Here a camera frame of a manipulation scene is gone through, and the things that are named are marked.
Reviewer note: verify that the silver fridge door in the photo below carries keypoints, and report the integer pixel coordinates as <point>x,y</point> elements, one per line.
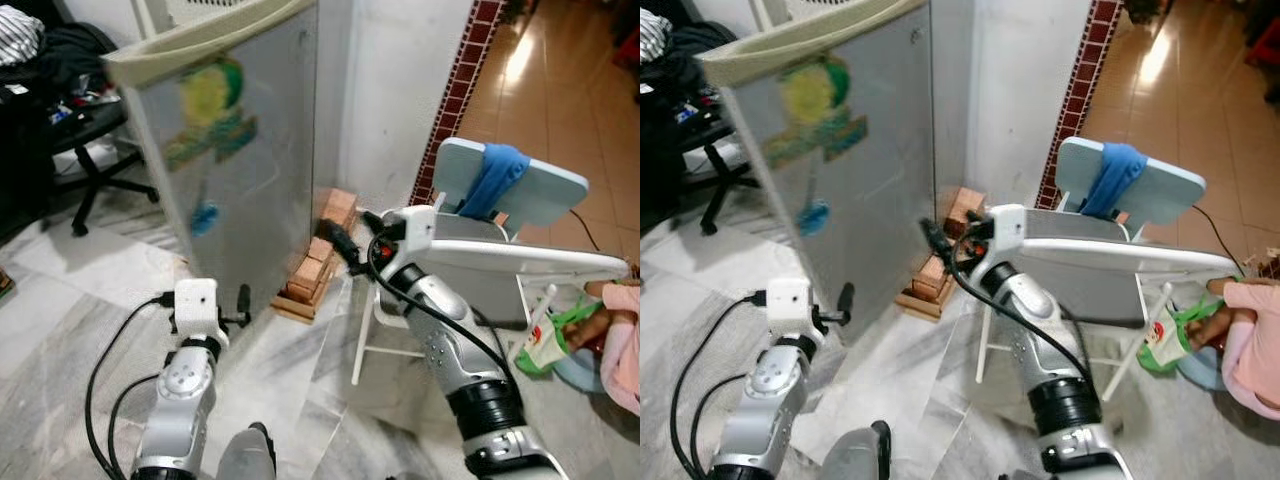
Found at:
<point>270,150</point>
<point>880,170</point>

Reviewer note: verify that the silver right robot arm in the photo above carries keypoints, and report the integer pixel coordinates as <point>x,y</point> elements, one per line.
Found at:
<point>1040,330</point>
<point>450,330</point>

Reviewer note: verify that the small blue fridge magnet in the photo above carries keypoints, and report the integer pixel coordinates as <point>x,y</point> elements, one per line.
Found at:
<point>205,218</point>
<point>815,217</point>

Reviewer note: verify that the person hand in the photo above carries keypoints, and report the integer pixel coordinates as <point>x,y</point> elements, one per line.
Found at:
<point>1215,326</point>
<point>590,326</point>

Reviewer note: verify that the red brick stack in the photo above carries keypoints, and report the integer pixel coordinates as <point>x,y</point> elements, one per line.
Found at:
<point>963,205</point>
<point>316,268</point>
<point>930,280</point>
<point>337,210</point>

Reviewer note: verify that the blue cloth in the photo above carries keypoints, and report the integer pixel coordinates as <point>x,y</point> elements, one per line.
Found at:
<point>495,180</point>
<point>1115,178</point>

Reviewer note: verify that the grey robot left leg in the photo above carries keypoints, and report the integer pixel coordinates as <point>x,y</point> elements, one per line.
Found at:
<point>245,455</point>
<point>850,455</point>

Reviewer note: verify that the white folding chair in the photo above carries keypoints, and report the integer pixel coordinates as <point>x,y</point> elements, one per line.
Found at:
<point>520,258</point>
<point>1130,258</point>

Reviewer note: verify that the yellow green door sticker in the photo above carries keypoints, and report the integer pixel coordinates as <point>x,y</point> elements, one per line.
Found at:
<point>210,95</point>
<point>810,95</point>

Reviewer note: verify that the black office chair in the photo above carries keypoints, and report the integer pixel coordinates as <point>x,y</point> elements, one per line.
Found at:
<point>90,135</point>
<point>712,135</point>

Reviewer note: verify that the light blue plastic basin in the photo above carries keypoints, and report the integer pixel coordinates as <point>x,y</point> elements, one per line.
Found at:
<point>1197,372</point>
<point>577,378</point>

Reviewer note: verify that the black clothes pile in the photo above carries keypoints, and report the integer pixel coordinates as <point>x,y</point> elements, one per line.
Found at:
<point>72,60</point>
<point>692,55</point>

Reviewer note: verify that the striped white cloth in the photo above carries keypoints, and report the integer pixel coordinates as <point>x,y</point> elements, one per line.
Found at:
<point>650,32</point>
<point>20,35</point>

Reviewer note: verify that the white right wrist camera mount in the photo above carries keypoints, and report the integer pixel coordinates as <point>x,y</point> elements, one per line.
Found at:
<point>415,230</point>
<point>1005,232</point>

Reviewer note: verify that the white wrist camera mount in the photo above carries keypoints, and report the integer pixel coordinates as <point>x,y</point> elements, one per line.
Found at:
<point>195,305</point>
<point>788,303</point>
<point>1005,232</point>
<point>415,230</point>

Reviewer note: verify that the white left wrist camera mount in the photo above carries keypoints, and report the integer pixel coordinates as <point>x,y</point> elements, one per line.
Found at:
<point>788,303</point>
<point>195,305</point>

